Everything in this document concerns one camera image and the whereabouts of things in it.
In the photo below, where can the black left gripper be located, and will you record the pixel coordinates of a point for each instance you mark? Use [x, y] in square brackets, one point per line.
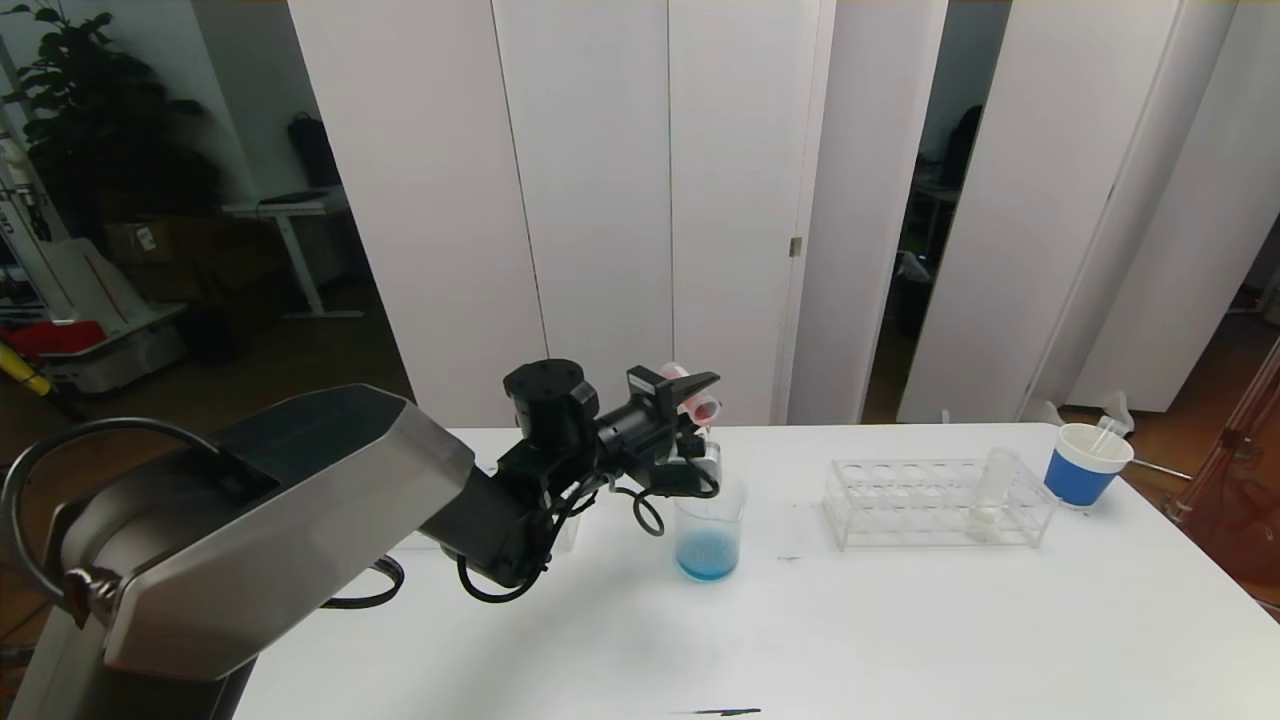
[648, 394]

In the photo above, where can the test tube with red pigment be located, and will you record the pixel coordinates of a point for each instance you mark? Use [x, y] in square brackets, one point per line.
[705, 405]
[1105, 432]

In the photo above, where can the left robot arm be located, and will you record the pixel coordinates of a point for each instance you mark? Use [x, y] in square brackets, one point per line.
[270, 510]

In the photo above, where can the clear glass beaker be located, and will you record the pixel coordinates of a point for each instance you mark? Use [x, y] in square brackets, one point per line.
[708, 558]

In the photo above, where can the clear acrylic test tube rack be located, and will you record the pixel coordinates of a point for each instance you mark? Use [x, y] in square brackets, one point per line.
[568, 535]
[920, 500]

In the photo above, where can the test tube with pale pigment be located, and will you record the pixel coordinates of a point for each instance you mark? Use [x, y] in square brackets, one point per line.
[985, 518]

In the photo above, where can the white partition foot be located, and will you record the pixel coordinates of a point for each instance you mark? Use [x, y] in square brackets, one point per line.
[1045, 412]

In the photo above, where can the blue white paper cup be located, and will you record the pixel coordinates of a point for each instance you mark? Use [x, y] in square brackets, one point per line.
[1078, 485]

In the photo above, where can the white standing desk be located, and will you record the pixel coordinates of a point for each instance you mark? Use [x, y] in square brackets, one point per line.
[290, 208]

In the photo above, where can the black backpack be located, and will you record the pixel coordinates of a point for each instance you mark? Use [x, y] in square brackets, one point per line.
[315, 150]

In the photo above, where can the thin metal rod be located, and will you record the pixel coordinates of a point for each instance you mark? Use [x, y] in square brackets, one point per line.
[1159, 470]

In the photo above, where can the brown cardboard box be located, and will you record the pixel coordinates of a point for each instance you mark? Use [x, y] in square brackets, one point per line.
[150, 250]

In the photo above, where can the white grey machine base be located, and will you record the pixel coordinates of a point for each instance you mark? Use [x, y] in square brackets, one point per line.
[100, 290]

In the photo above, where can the dark green potted plant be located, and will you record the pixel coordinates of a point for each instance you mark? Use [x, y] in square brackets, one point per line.
[110, 130]

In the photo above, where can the yellow black tool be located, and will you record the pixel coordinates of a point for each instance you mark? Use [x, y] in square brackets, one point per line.
[20, 368]

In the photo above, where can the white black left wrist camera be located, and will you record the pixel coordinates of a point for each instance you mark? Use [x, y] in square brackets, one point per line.
[705, 460]

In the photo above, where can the brown frame stand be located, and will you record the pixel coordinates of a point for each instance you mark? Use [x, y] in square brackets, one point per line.
[1240, 520]

